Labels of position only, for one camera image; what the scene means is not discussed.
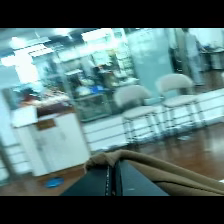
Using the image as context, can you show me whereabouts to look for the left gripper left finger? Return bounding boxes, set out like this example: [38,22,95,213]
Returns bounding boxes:
[60,165,113,197]

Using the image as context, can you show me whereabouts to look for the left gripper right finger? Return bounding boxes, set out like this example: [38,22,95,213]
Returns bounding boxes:
[114,159,170,197]

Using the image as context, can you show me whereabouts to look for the brown shirt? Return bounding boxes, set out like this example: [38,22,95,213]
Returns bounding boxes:
[84,149,224,197]

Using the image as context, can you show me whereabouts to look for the white cabinet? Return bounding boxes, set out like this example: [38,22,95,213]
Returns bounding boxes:
[11,105,92,177]

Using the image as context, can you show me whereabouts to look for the white padded chair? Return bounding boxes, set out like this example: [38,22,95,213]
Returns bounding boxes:
[154,73,207,132]
[112,84,165,145]

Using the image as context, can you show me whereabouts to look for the person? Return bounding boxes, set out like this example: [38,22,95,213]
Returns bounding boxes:
[180,28,207,86]

